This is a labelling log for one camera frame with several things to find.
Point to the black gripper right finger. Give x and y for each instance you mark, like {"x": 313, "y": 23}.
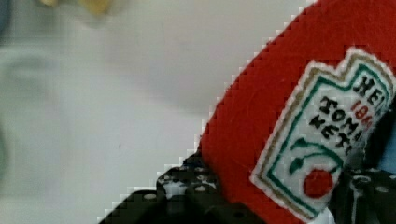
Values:
{"x": 365, "y": 193}

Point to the yellow plush chicken toy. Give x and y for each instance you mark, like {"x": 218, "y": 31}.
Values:
{"x": 95, "y": 7}

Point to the red plush ketchup bottle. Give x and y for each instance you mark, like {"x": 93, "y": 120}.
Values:
{"x": 280, "y": 137}

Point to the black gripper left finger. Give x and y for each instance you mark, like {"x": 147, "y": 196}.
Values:
{"x": 187, "y": 194}

